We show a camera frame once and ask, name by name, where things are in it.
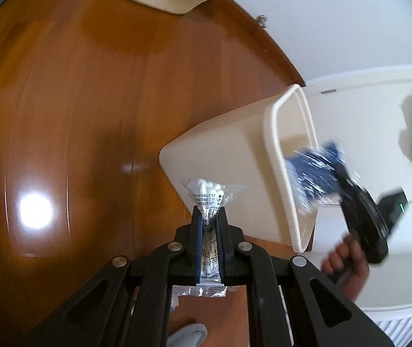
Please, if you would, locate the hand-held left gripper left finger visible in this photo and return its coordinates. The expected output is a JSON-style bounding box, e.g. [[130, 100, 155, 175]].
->
[[21, 205, 204, 347]]

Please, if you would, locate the person's right hand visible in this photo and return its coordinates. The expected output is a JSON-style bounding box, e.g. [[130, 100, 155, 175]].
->
[[322, 233, 371, 301]]

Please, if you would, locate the blue item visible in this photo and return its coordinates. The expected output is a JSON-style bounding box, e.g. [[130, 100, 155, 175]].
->
[[284, 140, 348, 215]]

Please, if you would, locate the beige plastic waste bin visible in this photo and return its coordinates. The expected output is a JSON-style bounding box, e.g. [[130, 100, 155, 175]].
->
[[159, 84, 319, 254]]

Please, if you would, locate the grey right shoe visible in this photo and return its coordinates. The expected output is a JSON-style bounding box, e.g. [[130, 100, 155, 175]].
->
[[167, 323, 208, 347]]

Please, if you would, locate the clear bag of white pieces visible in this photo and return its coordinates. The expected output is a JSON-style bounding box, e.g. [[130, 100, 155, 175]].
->
[[171, 178, 247, 298]]

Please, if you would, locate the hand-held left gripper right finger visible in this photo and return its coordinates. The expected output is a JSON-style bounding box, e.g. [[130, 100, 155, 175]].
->
[[216, 207, 399, 347]]

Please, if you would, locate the white slatted closet door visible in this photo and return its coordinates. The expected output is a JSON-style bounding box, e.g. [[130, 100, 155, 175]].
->
[[371, 307, 412, 347]]

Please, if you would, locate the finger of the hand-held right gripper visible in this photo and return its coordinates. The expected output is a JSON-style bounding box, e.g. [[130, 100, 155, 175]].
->
[[332, 162, 365, 204]]

